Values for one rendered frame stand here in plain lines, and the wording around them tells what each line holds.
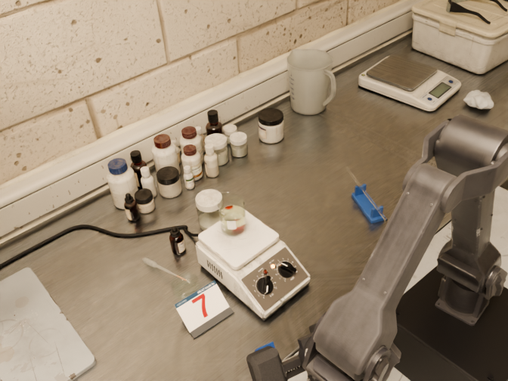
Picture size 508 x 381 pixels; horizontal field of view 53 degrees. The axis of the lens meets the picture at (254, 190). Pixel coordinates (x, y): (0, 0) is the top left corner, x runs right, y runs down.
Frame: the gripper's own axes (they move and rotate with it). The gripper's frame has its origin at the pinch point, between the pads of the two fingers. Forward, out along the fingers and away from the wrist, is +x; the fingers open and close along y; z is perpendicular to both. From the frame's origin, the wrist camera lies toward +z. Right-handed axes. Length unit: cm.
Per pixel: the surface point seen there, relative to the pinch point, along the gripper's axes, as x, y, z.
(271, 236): 24.4, 11.4, -12.8
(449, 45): 55, 102, -47
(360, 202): 32, 39, -12
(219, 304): 27.0, -1.7, -3.4
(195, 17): 50, 20, -66
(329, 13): 64, 69, -66
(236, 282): 23.6, 1.6, -6.9
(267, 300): 20.9, 5.6, -2.2
